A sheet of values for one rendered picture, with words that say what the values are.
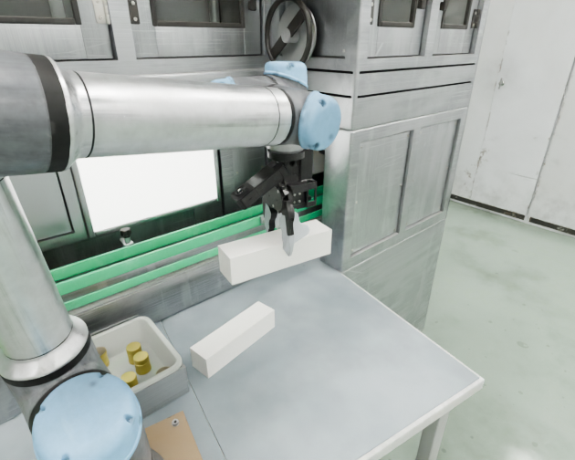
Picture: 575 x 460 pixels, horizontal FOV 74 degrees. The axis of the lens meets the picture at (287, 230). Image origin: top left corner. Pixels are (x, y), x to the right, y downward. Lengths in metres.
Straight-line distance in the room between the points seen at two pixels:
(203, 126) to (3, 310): 0.33
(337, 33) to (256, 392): 0.97
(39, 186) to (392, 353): 0.99
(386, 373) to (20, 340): 0.76
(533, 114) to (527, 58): 0.44
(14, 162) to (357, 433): 0.77
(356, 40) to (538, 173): 2.95
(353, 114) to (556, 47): 2.78
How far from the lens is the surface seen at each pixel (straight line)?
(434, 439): 1.22
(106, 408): 0.57
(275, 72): 0.69
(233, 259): 0.73
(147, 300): 1.13
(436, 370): 1.07
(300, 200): 0.77
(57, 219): 1.17
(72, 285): 1.06
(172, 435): 0.79
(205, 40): 1.30
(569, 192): 3.86
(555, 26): 3.81
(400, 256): 1.64
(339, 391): 0.97
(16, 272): 0.54
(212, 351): 0.98
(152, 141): 0.40
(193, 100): 0.42
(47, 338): 0.61
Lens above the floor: 1.48
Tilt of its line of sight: 26 degrees down
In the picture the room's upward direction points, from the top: straight up
